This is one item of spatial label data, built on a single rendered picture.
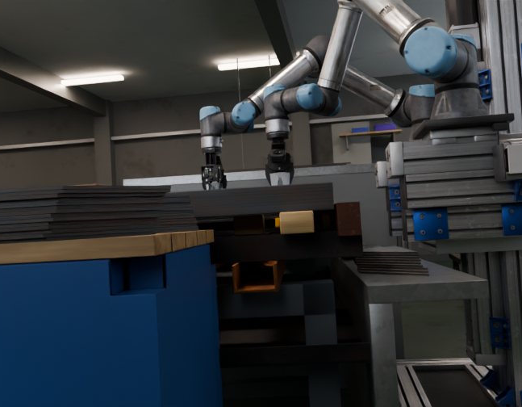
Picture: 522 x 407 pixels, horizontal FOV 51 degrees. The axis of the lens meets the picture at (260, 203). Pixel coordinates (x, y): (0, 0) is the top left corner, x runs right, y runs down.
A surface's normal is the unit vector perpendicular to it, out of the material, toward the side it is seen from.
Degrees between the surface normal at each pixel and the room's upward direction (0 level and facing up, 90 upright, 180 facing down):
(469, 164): 90
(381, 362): 90
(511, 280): 90
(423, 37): 96
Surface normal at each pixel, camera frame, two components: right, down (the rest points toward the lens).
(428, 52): -0.55, 0.11
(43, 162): -0.14, -0.03
